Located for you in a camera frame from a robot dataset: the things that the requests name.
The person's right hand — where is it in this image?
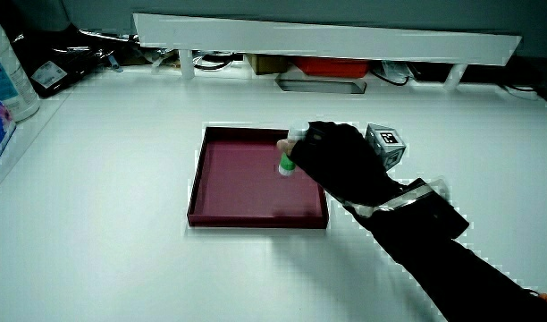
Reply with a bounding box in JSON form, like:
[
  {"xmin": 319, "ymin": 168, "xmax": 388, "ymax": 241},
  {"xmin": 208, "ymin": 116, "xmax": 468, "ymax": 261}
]
[{"xmin": 276, "ymin": 120, "xmax": 408, "ymax": 208}]

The green and white glue stick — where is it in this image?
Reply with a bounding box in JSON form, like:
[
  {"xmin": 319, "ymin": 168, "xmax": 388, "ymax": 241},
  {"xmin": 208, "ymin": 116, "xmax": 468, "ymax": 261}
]
[{"xmin": 278, "ymin": 123, "xmax": 308, "ymax": 177}]

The person's right forearm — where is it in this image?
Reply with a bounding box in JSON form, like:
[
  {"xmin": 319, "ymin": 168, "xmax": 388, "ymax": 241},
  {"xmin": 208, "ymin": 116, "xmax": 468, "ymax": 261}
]
[{"xmin": 343, "ymin": 177, "xmax": 547, "ymax": 322}]

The grey flat tray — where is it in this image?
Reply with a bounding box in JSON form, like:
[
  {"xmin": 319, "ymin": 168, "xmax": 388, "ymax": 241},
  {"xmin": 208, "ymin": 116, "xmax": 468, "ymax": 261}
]
[{"xmin": 275, "ymin": 78, "xmax": 368, "ymax": 95}]

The maroon square tray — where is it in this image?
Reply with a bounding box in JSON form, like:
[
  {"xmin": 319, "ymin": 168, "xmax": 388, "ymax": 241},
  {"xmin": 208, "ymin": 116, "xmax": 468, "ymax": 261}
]
[{"xmin": 186, "ymin": 126, "xmax": 330, "ymax": 230}]

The red flat box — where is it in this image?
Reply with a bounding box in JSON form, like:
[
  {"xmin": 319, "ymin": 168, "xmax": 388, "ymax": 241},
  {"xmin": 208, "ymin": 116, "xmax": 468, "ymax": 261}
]
[{"xmin": 293, "ymin": 56, "xmax": 371, "ymax": 80}]

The white desk riser shelf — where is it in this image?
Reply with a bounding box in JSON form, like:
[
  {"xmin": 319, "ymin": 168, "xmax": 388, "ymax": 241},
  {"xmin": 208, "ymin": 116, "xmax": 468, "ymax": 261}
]
[{"xmin": 132, "ymin": 12, "xmax": 523, "ymax": 92}]

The brown cardboard box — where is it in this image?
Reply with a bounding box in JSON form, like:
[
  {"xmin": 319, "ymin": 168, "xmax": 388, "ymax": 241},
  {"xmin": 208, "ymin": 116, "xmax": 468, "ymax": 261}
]
[{"xmin": 246, "ymin": 53, "xmax": 289, "ymax": 76}]

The black bag with white label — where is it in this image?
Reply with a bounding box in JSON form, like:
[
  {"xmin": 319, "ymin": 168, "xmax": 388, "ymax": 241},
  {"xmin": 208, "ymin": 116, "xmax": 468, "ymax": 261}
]
[{"xmin": 12, "ymin": 24, "xmax": 122, "ymax": 98}]

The white wipes canister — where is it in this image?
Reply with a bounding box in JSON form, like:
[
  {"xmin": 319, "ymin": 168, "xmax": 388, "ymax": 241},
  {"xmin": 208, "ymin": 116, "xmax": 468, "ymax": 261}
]
[{"xmin": 0, "ymin": 16, "xmax": 41, "ymax": 123}]

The black cable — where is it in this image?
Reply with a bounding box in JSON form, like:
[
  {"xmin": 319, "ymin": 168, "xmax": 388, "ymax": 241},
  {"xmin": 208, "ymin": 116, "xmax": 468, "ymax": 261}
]
[
  {"xmin": 370, "ymin": 66, "xmax": 412, "ymax": 87},
  {"xmin": 193, "ymin": 53, "xmax": 234, "ymax": 72}
]

